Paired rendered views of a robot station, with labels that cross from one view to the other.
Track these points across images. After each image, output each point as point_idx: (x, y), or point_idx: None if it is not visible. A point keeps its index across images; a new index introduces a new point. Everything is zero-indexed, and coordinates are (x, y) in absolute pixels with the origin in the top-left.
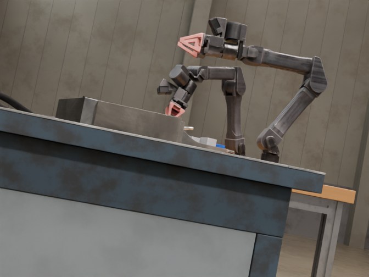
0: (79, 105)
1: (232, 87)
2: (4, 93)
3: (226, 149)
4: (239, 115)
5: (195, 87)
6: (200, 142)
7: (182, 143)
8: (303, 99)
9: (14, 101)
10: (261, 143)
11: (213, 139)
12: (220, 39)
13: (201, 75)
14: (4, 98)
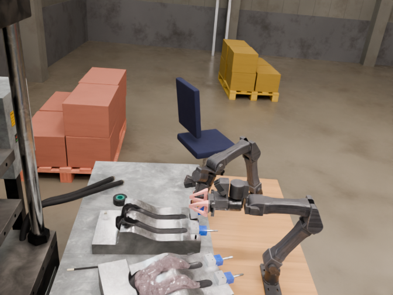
0: None
1: (248, 155)
2: (66, 198)
3: (233, 294)
4: (256, 170)
5: (214, 178)
6: (214, 275)
7: None
8: (301, 236)
9: (76, 198)
10: (265, 268)
11: (224, 280)
12: (224, 202)
13: (219, 171)
14: (68, 201)
